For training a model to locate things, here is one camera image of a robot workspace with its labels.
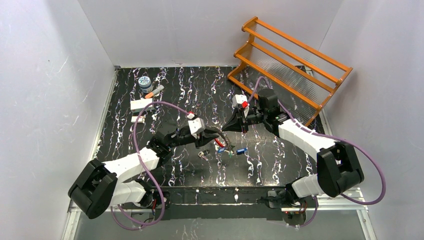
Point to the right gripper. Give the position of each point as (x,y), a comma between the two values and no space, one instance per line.
(243,120)

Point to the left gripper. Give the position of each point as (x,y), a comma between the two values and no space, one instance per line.
(200,138)

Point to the key with black head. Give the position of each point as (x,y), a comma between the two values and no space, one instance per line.
(203,154)

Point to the keyring with coloured key tags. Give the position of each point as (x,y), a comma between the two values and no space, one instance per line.
(224,143)

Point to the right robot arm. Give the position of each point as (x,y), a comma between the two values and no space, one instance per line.
(338,167)

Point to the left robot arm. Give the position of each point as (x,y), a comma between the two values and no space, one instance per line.
(101,185)

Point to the small white flat box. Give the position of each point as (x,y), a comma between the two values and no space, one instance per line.
(136,119)

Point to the white medicine box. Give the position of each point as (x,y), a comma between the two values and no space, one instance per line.
(137,105)

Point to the orange and white tube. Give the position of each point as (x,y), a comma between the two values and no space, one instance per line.
(154,92)

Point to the key with blue tag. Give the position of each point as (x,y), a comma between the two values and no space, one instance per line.
(241,151)

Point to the orange wooden shelf rack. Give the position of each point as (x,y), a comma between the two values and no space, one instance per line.
(305,79)

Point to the round blue-white jar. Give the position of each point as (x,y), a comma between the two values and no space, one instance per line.
(145,84)

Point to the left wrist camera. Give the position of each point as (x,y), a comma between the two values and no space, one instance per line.
(195,123)

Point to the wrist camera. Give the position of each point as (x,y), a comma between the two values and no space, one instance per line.
(240,101)
(195,123)

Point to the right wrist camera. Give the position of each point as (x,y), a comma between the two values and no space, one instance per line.
(240,101)

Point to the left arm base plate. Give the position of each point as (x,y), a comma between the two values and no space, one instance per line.
(151,200)

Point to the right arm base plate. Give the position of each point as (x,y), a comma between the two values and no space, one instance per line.
(281,198)

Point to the aluminium rail frame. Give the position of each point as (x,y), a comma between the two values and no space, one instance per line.
(230,213)

